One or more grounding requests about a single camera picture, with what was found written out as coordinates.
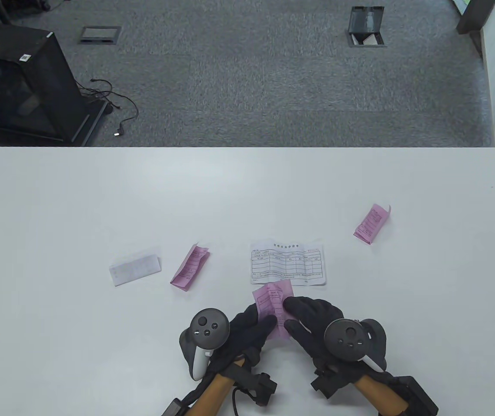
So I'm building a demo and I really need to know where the person's left hand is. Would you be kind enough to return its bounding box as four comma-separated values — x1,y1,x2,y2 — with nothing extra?
206,302,278,377

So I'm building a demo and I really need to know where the person's right hand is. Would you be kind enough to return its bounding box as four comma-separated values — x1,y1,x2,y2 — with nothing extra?
283,297,389,378

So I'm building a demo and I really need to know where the pink paper invoice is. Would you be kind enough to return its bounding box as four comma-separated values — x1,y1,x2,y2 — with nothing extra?
170,244,211,292
252,279,293,341
353,204,391,246

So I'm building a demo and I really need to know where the white paper invoice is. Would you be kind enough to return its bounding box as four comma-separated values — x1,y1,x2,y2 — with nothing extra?
109,247,162,287
250,237,327,287

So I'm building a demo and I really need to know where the person's left forearm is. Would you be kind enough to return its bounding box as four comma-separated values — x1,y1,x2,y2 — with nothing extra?
191,373,235,416

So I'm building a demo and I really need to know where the person's right forearm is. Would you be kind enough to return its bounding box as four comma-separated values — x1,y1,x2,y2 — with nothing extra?
356,375,408,416

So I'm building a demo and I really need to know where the black white left hand controller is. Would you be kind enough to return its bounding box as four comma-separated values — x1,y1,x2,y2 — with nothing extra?
179,309,231,382

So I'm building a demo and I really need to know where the black white hand controller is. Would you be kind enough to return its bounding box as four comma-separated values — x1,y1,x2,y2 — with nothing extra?
324,318,388,372
179,309,231,382

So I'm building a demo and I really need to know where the black white right hand controller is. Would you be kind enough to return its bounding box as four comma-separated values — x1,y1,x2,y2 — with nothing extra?
324,318,388,372

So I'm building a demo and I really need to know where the open grey floor box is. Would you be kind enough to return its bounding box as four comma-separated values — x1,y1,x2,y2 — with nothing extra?
345,6,388,48

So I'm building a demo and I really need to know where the black equipment cabinet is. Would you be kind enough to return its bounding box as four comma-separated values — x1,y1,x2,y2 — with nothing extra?
0,19,108,147

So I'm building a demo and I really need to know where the closed grey floor box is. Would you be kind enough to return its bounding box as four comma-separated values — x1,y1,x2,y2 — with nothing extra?
78,26,122,45

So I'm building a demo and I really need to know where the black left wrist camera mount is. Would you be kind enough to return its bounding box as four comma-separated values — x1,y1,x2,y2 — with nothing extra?
226,362,277,407

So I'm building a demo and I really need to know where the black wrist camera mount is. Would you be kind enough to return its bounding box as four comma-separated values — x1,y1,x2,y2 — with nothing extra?
226,362,277,407
310,366,363,399

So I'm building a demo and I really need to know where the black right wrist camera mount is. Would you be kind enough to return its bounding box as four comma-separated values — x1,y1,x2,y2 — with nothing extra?
310,366,363,399

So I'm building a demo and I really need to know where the black right wrist strap box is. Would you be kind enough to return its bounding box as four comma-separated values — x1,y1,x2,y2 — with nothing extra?
386,376,440,416

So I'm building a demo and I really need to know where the black floor cable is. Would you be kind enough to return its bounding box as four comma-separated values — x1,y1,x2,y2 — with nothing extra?
78,78,140,138

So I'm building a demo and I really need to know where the dark grey post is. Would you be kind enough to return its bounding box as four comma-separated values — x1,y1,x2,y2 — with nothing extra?
456,0,495,35

